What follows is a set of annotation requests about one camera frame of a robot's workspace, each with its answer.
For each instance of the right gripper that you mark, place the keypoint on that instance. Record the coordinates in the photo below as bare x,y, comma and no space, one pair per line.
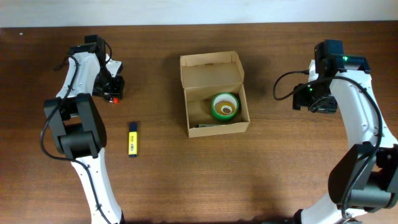
300,99

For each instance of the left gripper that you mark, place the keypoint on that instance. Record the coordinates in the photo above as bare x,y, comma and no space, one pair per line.
117,90

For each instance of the orange and black stapler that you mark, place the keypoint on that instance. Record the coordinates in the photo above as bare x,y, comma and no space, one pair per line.
113,100

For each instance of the green tape roll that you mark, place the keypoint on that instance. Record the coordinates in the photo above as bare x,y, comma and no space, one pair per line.
215,103

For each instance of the small yellow tape roll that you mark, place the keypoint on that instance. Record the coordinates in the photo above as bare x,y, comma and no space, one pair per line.
226,108

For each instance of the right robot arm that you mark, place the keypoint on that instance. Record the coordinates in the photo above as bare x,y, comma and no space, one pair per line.
365,179

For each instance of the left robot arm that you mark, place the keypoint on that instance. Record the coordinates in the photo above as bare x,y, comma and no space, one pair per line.
76,126

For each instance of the yellow highlighter with blue cap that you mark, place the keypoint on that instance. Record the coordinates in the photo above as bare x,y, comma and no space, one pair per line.
132,151

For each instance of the open brown cardboard box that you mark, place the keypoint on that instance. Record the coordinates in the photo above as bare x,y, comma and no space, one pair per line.
203,76

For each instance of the blue whiteboard marker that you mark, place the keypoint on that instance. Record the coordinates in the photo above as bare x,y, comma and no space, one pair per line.
206,125

